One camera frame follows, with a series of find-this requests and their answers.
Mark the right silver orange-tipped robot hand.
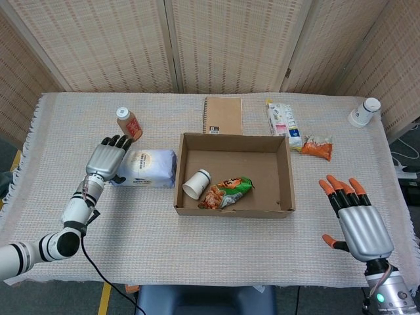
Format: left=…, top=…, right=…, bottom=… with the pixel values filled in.
left=318, top=174, right=394, bottom=263

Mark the left silver black-fingered robot hand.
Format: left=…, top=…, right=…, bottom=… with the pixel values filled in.
left=84, top=134, right=135, bottom=185

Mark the white blue food bag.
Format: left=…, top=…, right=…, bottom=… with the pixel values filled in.
left=111, top=149, right=179, bottom=190

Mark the green orange snack packet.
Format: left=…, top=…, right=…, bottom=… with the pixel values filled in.
left=198, top=176, right=256, bottom=211

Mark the small orange snack packet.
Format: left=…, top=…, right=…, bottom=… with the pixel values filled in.
left=300, top=134, right=334, bottom=161

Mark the open brown cardboard box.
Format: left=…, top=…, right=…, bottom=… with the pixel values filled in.
left=173, top=132, right=297, bottom=217

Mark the long white printed package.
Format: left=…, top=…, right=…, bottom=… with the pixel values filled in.
left=264, top=100, right=303, bottom=152

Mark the brown drink bottle red label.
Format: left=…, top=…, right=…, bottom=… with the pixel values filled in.
left=115, top=106, right=144, bottom=143

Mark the white power strip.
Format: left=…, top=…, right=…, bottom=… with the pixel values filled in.
left=395, top=163, right=420, bottom=180

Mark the brown spiral notebook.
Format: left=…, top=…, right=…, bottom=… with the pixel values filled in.
left=202, top=96, right=243, bottom=135

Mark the beige woven tablecloth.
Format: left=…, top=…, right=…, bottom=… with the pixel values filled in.
left=0, top=91, right=420, bottom=297

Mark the woven folding screen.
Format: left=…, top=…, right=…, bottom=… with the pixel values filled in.
left=0, top=0, right=420, bottom=142

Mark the blue padded seat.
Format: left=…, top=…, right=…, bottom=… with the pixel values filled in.
left=135, top=284, right=278, bottom=315

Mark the white cable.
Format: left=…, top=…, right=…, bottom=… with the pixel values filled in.
left=390, top=123, right=420, bottom=167

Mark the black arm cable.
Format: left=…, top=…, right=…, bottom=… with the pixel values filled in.
left=79, top=209, right=146, bottom=315

